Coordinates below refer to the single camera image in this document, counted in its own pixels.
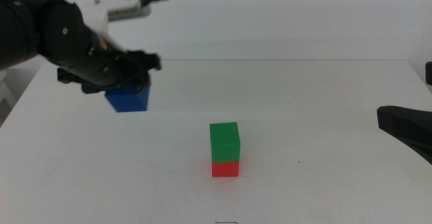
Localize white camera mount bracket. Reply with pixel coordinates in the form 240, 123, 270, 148
76, 0, 152, 51

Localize red cube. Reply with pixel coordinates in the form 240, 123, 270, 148
211, 161, 240, 178

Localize green cube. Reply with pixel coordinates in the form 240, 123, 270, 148
209, 121, 242, 164

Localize blue cube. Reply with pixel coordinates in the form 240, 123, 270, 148
104, 84, 151, 113

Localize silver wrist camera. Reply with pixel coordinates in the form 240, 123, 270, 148
107, 5, 152, 23

